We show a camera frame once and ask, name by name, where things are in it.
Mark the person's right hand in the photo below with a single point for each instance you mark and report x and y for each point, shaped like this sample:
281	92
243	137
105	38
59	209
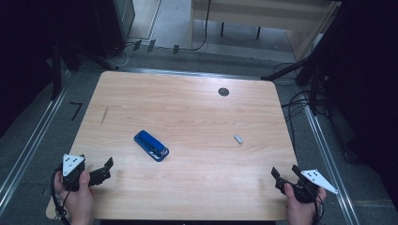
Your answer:
300	212

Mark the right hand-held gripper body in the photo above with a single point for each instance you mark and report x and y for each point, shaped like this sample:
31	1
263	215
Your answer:
314	179

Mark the dark round table grommet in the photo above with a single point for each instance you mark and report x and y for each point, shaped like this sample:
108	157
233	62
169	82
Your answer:
223	92

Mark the light wooden bench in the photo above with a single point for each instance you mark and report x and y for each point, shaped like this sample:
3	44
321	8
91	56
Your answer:
269	14

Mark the silver staple strip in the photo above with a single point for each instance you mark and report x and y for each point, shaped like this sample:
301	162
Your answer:
238	139

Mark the person's left hand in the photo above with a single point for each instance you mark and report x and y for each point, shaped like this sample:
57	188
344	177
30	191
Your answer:
78	203

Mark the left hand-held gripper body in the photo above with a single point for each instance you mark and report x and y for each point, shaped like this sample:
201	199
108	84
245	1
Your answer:
70	162

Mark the dark cabinet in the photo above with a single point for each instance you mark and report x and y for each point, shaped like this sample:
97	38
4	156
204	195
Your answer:
112	25

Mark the small black floor bracket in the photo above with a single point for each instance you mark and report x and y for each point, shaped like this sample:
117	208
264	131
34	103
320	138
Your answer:
176	49
137	45
151	45

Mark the metal floor rail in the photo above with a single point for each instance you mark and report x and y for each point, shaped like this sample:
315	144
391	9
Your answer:
28	150
187	73
328	162

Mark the black metal stand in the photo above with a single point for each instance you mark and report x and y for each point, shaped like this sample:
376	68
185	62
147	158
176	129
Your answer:
313	72
58	68

